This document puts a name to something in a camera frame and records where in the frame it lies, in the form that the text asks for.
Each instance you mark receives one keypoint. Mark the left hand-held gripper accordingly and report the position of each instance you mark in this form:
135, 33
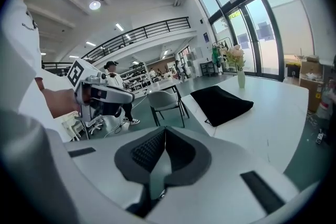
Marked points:
78, 72

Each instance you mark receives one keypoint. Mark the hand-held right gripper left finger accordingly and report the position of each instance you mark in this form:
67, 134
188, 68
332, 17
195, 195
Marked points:
105, 165

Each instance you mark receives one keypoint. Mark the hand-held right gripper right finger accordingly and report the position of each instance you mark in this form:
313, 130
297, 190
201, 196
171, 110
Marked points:
223, 186

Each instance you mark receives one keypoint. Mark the person's left forearm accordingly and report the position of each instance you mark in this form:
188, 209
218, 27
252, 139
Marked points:
60, 102

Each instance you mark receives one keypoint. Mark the white office chair base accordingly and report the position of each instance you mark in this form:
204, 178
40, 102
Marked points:
90, 124

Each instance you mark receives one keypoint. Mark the grey marble side table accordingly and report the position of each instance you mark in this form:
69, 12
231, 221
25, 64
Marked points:
162, 85

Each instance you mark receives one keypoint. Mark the grey shell chair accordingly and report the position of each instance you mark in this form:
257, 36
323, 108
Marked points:
164, 99

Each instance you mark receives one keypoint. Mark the black balcony railing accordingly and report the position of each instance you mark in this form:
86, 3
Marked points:
136, 34

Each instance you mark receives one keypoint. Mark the white marble table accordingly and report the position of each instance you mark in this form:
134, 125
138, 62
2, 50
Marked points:
273, 112

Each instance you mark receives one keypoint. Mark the round ceiling light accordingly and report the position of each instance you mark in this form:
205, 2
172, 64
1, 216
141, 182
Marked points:
94, 5

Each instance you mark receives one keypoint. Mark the person's white shirt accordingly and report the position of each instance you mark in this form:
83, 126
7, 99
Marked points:
21, 60

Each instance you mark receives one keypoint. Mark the pale green vase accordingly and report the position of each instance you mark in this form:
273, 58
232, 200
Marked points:
241, 80

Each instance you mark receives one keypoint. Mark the black white patterned block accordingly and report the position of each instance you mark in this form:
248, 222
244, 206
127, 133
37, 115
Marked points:
320, 138

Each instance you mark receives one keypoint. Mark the black clothes rack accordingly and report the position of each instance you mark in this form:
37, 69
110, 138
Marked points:
216, 56

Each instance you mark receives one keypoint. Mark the pink flower bouquet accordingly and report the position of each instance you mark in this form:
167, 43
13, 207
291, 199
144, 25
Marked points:
235, 56

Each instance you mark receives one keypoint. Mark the large open cardboard box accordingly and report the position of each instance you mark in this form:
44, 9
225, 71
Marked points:
311, 86

